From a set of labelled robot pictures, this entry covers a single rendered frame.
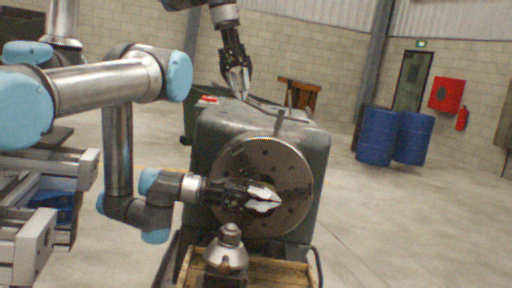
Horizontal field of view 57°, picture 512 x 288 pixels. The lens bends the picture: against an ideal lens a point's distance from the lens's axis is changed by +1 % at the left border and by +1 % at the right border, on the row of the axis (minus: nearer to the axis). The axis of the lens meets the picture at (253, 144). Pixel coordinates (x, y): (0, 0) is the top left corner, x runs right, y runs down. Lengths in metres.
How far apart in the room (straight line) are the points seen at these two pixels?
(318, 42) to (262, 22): 1.59
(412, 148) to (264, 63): 4.84
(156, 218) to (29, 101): 0.56
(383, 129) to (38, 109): 7.09
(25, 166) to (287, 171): 0.71
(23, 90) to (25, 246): 0.27
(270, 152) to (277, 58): 10.57
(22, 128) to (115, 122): 0.45
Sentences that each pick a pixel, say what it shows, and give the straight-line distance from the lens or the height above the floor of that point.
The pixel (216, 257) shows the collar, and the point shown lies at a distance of 0.79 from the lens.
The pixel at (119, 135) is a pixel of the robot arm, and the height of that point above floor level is 1.21.
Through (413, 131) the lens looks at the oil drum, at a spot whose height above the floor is 0.59.
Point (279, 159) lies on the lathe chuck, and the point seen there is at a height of 1.18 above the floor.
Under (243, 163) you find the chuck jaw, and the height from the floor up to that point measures 1.16.
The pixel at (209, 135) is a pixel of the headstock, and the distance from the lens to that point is 1.50.
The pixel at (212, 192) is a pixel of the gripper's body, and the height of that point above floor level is 1.11.
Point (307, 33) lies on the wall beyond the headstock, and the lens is 12.15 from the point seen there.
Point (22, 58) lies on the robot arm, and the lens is 1.32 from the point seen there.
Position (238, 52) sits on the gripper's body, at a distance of 1.23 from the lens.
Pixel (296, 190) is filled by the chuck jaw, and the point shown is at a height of 1.11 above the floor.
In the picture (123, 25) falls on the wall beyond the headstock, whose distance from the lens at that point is 11.17.
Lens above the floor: 1.47
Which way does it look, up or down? 11 degrees down
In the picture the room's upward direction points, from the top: 10 degrees clockwise
